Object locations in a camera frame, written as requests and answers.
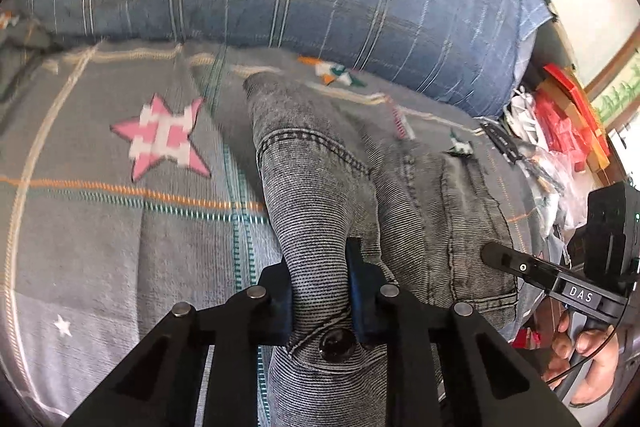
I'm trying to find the framed landscape picture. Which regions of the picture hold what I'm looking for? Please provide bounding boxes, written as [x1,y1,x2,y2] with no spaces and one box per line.
[584,54,640,134]

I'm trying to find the black flat device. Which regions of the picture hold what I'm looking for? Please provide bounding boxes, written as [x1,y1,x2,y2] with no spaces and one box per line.
[479,118,527,164]

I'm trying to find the grey denim pants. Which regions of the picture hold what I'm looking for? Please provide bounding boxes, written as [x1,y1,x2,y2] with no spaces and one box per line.
[242,74,523,427]

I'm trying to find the red cardboard box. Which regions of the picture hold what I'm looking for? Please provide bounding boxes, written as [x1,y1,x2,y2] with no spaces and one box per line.
[534,63,608,174]

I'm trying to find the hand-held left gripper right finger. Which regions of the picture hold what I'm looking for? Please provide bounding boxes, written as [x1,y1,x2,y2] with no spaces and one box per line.
[346,238,581,427]

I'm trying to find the red packet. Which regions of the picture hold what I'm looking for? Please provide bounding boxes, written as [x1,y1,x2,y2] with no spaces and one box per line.
[514,328,545,352]

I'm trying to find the pile of clear plastic bags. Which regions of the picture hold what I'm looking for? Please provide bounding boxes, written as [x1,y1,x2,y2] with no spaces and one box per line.
[504,86,592,250]

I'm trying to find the person's right hand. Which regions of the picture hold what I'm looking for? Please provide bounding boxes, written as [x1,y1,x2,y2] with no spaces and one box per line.
[542,313,622,406]

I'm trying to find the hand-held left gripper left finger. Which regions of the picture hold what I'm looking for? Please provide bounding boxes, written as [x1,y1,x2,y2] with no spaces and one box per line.
[62,257,294,427]

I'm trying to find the yellow cardboard box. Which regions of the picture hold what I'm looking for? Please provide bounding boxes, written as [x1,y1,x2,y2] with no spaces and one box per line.
[550,74,612,170]

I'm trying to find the grey star printed bed sheet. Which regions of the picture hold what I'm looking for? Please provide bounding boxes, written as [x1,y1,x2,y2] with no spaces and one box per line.
[0,14,551,423]

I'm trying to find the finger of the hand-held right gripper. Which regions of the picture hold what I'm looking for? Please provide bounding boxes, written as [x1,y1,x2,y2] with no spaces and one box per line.
[480,241,562,294]

